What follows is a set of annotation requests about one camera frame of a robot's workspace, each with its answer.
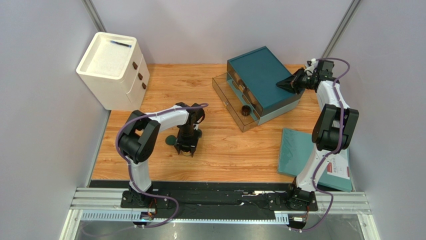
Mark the white paper label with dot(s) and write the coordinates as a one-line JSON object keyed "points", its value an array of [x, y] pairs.
{"points": [[338, 167]]}

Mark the dark brown small jar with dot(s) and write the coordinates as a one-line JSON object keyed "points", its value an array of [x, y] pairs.
{"points": [[245, 110]]}

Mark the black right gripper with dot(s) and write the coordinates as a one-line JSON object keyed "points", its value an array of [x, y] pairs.
{"points": [[297, 80]]}

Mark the aluminium mounting rail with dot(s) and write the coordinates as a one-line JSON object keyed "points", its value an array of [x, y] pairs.
{"points": [[104, 204]]}

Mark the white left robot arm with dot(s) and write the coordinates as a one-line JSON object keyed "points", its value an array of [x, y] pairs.
{"points": [[135, 143]]}

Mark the teal drawer organizer box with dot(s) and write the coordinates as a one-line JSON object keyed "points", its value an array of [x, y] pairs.
{"points": [[253, 76]]}

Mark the dark green round disc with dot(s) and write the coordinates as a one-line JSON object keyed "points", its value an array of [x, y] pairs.
{"points": [[171, 139]]}

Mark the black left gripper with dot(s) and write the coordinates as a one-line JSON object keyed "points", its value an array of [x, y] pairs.
{"points": [[192, 143]]}

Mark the black pen on cabinet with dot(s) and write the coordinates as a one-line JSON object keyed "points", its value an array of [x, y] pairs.
{"points": [[121, 44]]}

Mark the transparent drawer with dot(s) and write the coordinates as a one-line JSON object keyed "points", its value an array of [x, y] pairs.
{"points": [[233, 100]]}

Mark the white three-drawer cabinet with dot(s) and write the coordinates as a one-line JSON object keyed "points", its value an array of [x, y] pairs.
{"points": [[117, 76]]}

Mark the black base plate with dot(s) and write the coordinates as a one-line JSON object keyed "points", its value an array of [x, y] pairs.
{"points": [[262, 200]]}

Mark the black-lid powder jar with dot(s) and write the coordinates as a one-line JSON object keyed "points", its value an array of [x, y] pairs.
{"points": [[187, 153]]}

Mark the teal flat box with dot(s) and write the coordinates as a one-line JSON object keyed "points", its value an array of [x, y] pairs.
{"points": [[295, 150]]}

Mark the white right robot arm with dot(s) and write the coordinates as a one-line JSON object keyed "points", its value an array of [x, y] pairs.
{"points": [[332, 132]]}

